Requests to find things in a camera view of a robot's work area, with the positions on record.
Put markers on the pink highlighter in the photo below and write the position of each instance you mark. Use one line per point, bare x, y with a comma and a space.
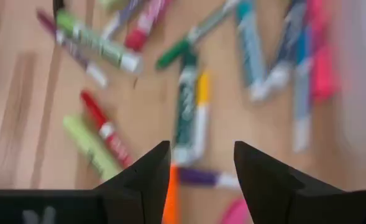
322, 71

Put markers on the orange highlighter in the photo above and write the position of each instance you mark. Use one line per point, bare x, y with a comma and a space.
171, 199

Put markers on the magenta Expo marker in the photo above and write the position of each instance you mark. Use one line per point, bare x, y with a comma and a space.
137, 37

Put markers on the light green highlighter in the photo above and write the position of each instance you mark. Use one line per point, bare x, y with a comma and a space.
86, 143

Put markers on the light green Expo marker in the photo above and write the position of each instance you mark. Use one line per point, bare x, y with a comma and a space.
92, 42

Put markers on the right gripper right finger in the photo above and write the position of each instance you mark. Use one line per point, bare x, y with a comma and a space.
272, 193

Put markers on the plum fine-tip marker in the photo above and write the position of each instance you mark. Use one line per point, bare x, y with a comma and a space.
46, 21

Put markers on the pink-capped white marker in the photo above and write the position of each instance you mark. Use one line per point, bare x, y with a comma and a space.
237, 213

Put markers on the yellow-capped white marker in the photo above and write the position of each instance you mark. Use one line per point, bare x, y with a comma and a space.
202, 93

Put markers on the teal Expo marker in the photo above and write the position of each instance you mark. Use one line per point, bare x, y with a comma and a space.
251, 56

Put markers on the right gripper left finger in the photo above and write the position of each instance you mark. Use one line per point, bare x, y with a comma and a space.
145, 186

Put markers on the red fine-tip marker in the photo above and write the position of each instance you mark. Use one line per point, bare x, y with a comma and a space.
95, 112

